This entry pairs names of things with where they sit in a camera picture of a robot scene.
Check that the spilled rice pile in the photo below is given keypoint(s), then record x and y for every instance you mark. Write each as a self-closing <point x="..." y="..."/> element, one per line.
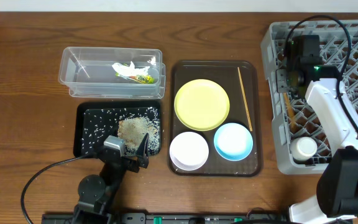
<point x="129" y="124"/>

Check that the black waste tray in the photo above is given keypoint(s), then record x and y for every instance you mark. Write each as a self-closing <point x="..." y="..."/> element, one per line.
<point x="103" y="105"/>

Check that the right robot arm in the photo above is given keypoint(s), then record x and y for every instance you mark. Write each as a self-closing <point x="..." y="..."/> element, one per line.
<point x="337" y="189"/>

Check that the green orange snack wrapper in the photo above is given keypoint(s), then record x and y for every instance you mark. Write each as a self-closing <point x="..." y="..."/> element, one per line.
<point x="143" y="79"/>

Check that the white cup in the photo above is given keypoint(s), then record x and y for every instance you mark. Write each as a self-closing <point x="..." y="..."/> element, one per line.
<point x="303" y="148"/>

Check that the light blue bowl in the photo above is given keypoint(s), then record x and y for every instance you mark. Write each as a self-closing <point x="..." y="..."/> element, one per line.
<point x="233" y="141"/>

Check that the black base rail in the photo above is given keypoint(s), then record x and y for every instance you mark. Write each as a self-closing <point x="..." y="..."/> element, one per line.
<point x="141" y="218"/>

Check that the grey plastic dishwasher rack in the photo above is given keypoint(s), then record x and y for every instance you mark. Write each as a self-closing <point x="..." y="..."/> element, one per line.
<point x="333" y="45"/>

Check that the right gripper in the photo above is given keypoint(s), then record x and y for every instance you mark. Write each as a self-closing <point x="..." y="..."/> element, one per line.
<point x="282" y="81"/>

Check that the white bowl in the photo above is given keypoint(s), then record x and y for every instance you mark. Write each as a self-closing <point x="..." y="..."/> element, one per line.
<point x="189" y="151"/>

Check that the white tissue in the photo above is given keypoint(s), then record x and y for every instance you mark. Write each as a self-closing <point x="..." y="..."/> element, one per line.
<point x="129" y="70"/>

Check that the dark brown serving tray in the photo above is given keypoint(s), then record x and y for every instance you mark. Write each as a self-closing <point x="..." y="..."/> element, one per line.
<point x="224" y="73"/>

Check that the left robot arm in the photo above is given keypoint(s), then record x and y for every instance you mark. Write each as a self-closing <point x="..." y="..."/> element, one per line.
<point x="97" y="192"/>

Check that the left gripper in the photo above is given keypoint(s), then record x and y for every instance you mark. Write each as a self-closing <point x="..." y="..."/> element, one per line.
<point x="130" y="162"/>

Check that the clear plastic bin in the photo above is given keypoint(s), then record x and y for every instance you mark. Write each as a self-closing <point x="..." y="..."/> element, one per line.
<point x="88" y="72"/>

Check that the yellow plate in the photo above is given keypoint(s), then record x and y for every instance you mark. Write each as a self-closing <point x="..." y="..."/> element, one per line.
<point x="201" y="104"/>

